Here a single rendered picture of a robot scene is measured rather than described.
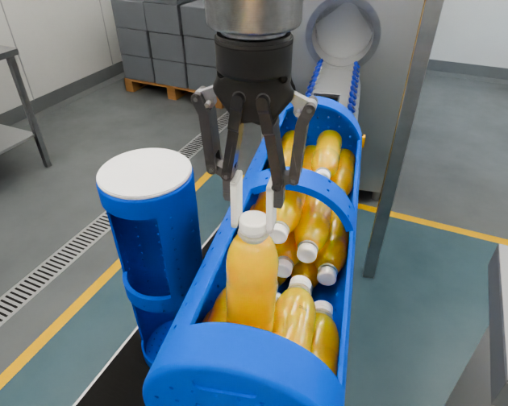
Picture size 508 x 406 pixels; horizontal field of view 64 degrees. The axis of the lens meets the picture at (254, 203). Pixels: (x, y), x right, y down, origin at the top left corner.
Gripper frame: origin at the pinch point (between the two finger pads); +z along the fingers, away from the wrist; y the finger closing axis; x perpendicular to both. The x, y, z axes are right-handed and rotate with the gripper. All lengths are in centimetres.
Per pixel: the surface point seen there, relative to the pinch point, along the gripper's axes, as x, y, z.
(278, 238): -18.7, -0.1, 21.6
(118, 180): -46, 52, 34
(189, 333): 9.2, 6.6, 16.3
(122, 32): -348, 225, 74
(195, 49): -334, 142, 81
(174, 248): -44, 36, 55
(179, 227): -46, 34, 48
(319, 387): 11.1, -11.2, 18.5
